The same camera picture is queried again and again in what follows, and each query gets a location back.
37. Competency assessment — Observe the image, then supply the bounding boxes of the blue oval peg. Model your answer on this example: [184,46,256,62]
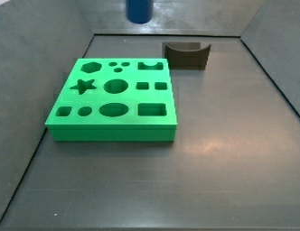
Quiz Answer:
[126,0,154,24]

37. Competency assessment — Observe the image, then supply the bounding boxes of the green shape sorter block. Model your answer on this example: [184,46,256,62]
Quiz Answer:
[45,58,178,142]

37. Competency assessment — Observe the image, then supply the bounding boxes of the dark curved arch block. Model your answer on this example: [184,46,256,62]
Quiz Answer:
[162,42,212,70]

